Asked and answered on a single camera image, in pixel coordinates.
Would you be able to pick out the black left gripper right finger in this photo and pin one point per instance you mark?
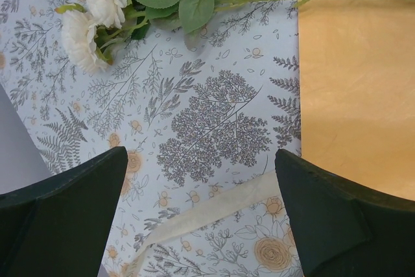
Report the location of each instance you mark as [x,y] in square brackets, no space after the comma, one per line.
[342,228]

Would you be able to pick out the orange paper bouquet wrap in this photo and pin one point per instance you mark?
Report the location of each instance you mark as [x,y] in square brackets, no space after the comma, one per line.
[357,90]

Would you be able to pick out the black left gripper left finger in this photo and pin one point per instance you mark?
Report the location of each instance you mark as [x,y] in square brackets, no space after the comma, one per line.
[60,226]

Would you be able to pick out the cream printed ribbon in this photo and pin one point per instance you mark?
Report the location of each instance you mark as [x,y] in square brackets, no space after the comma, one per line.
[221,206]

